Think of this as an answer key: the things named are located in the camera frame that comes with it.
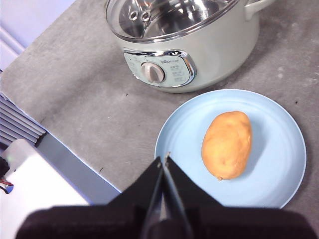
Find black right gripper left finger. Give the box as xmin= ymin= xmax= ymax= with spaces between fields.
xmin=107 ymin=156 xmax=164 ymax=215

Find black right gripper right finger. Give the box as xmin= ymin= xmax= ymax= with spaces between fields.
xmin=163 ymin=156 xmax=225 ymax=218

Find brown potato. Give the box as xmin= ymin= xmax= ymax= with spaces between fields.
xmin=201 ymin=111 xmax=253 ymax=182

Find blue round plate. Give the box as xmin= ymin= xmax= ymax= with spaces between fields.
xmin=154 ymin=89 xmax=308 ymax=210

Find pale green electric steamer pot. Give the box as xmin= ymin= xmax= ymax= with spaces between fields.
xmin=104 ymin=0 xmax=278 ymax=94

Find white plastic box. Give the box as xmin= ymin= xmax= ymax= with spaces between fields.
xmin=0 ymin=138 xmax=93 ymax=239

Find ribbed grey metal block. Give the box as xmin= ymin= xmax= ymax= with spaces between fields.
xmin=0 ymin=91 xmax=47 ymax=145

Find grey metal rail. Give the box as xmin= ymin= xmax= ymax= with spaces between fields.
xmin=36 ymin=133 xmax=121 ymax=205

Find red and black wires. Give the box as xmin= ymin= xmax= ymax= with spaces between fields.
xmin=0 ymin=175 xmax=14 ymax=195

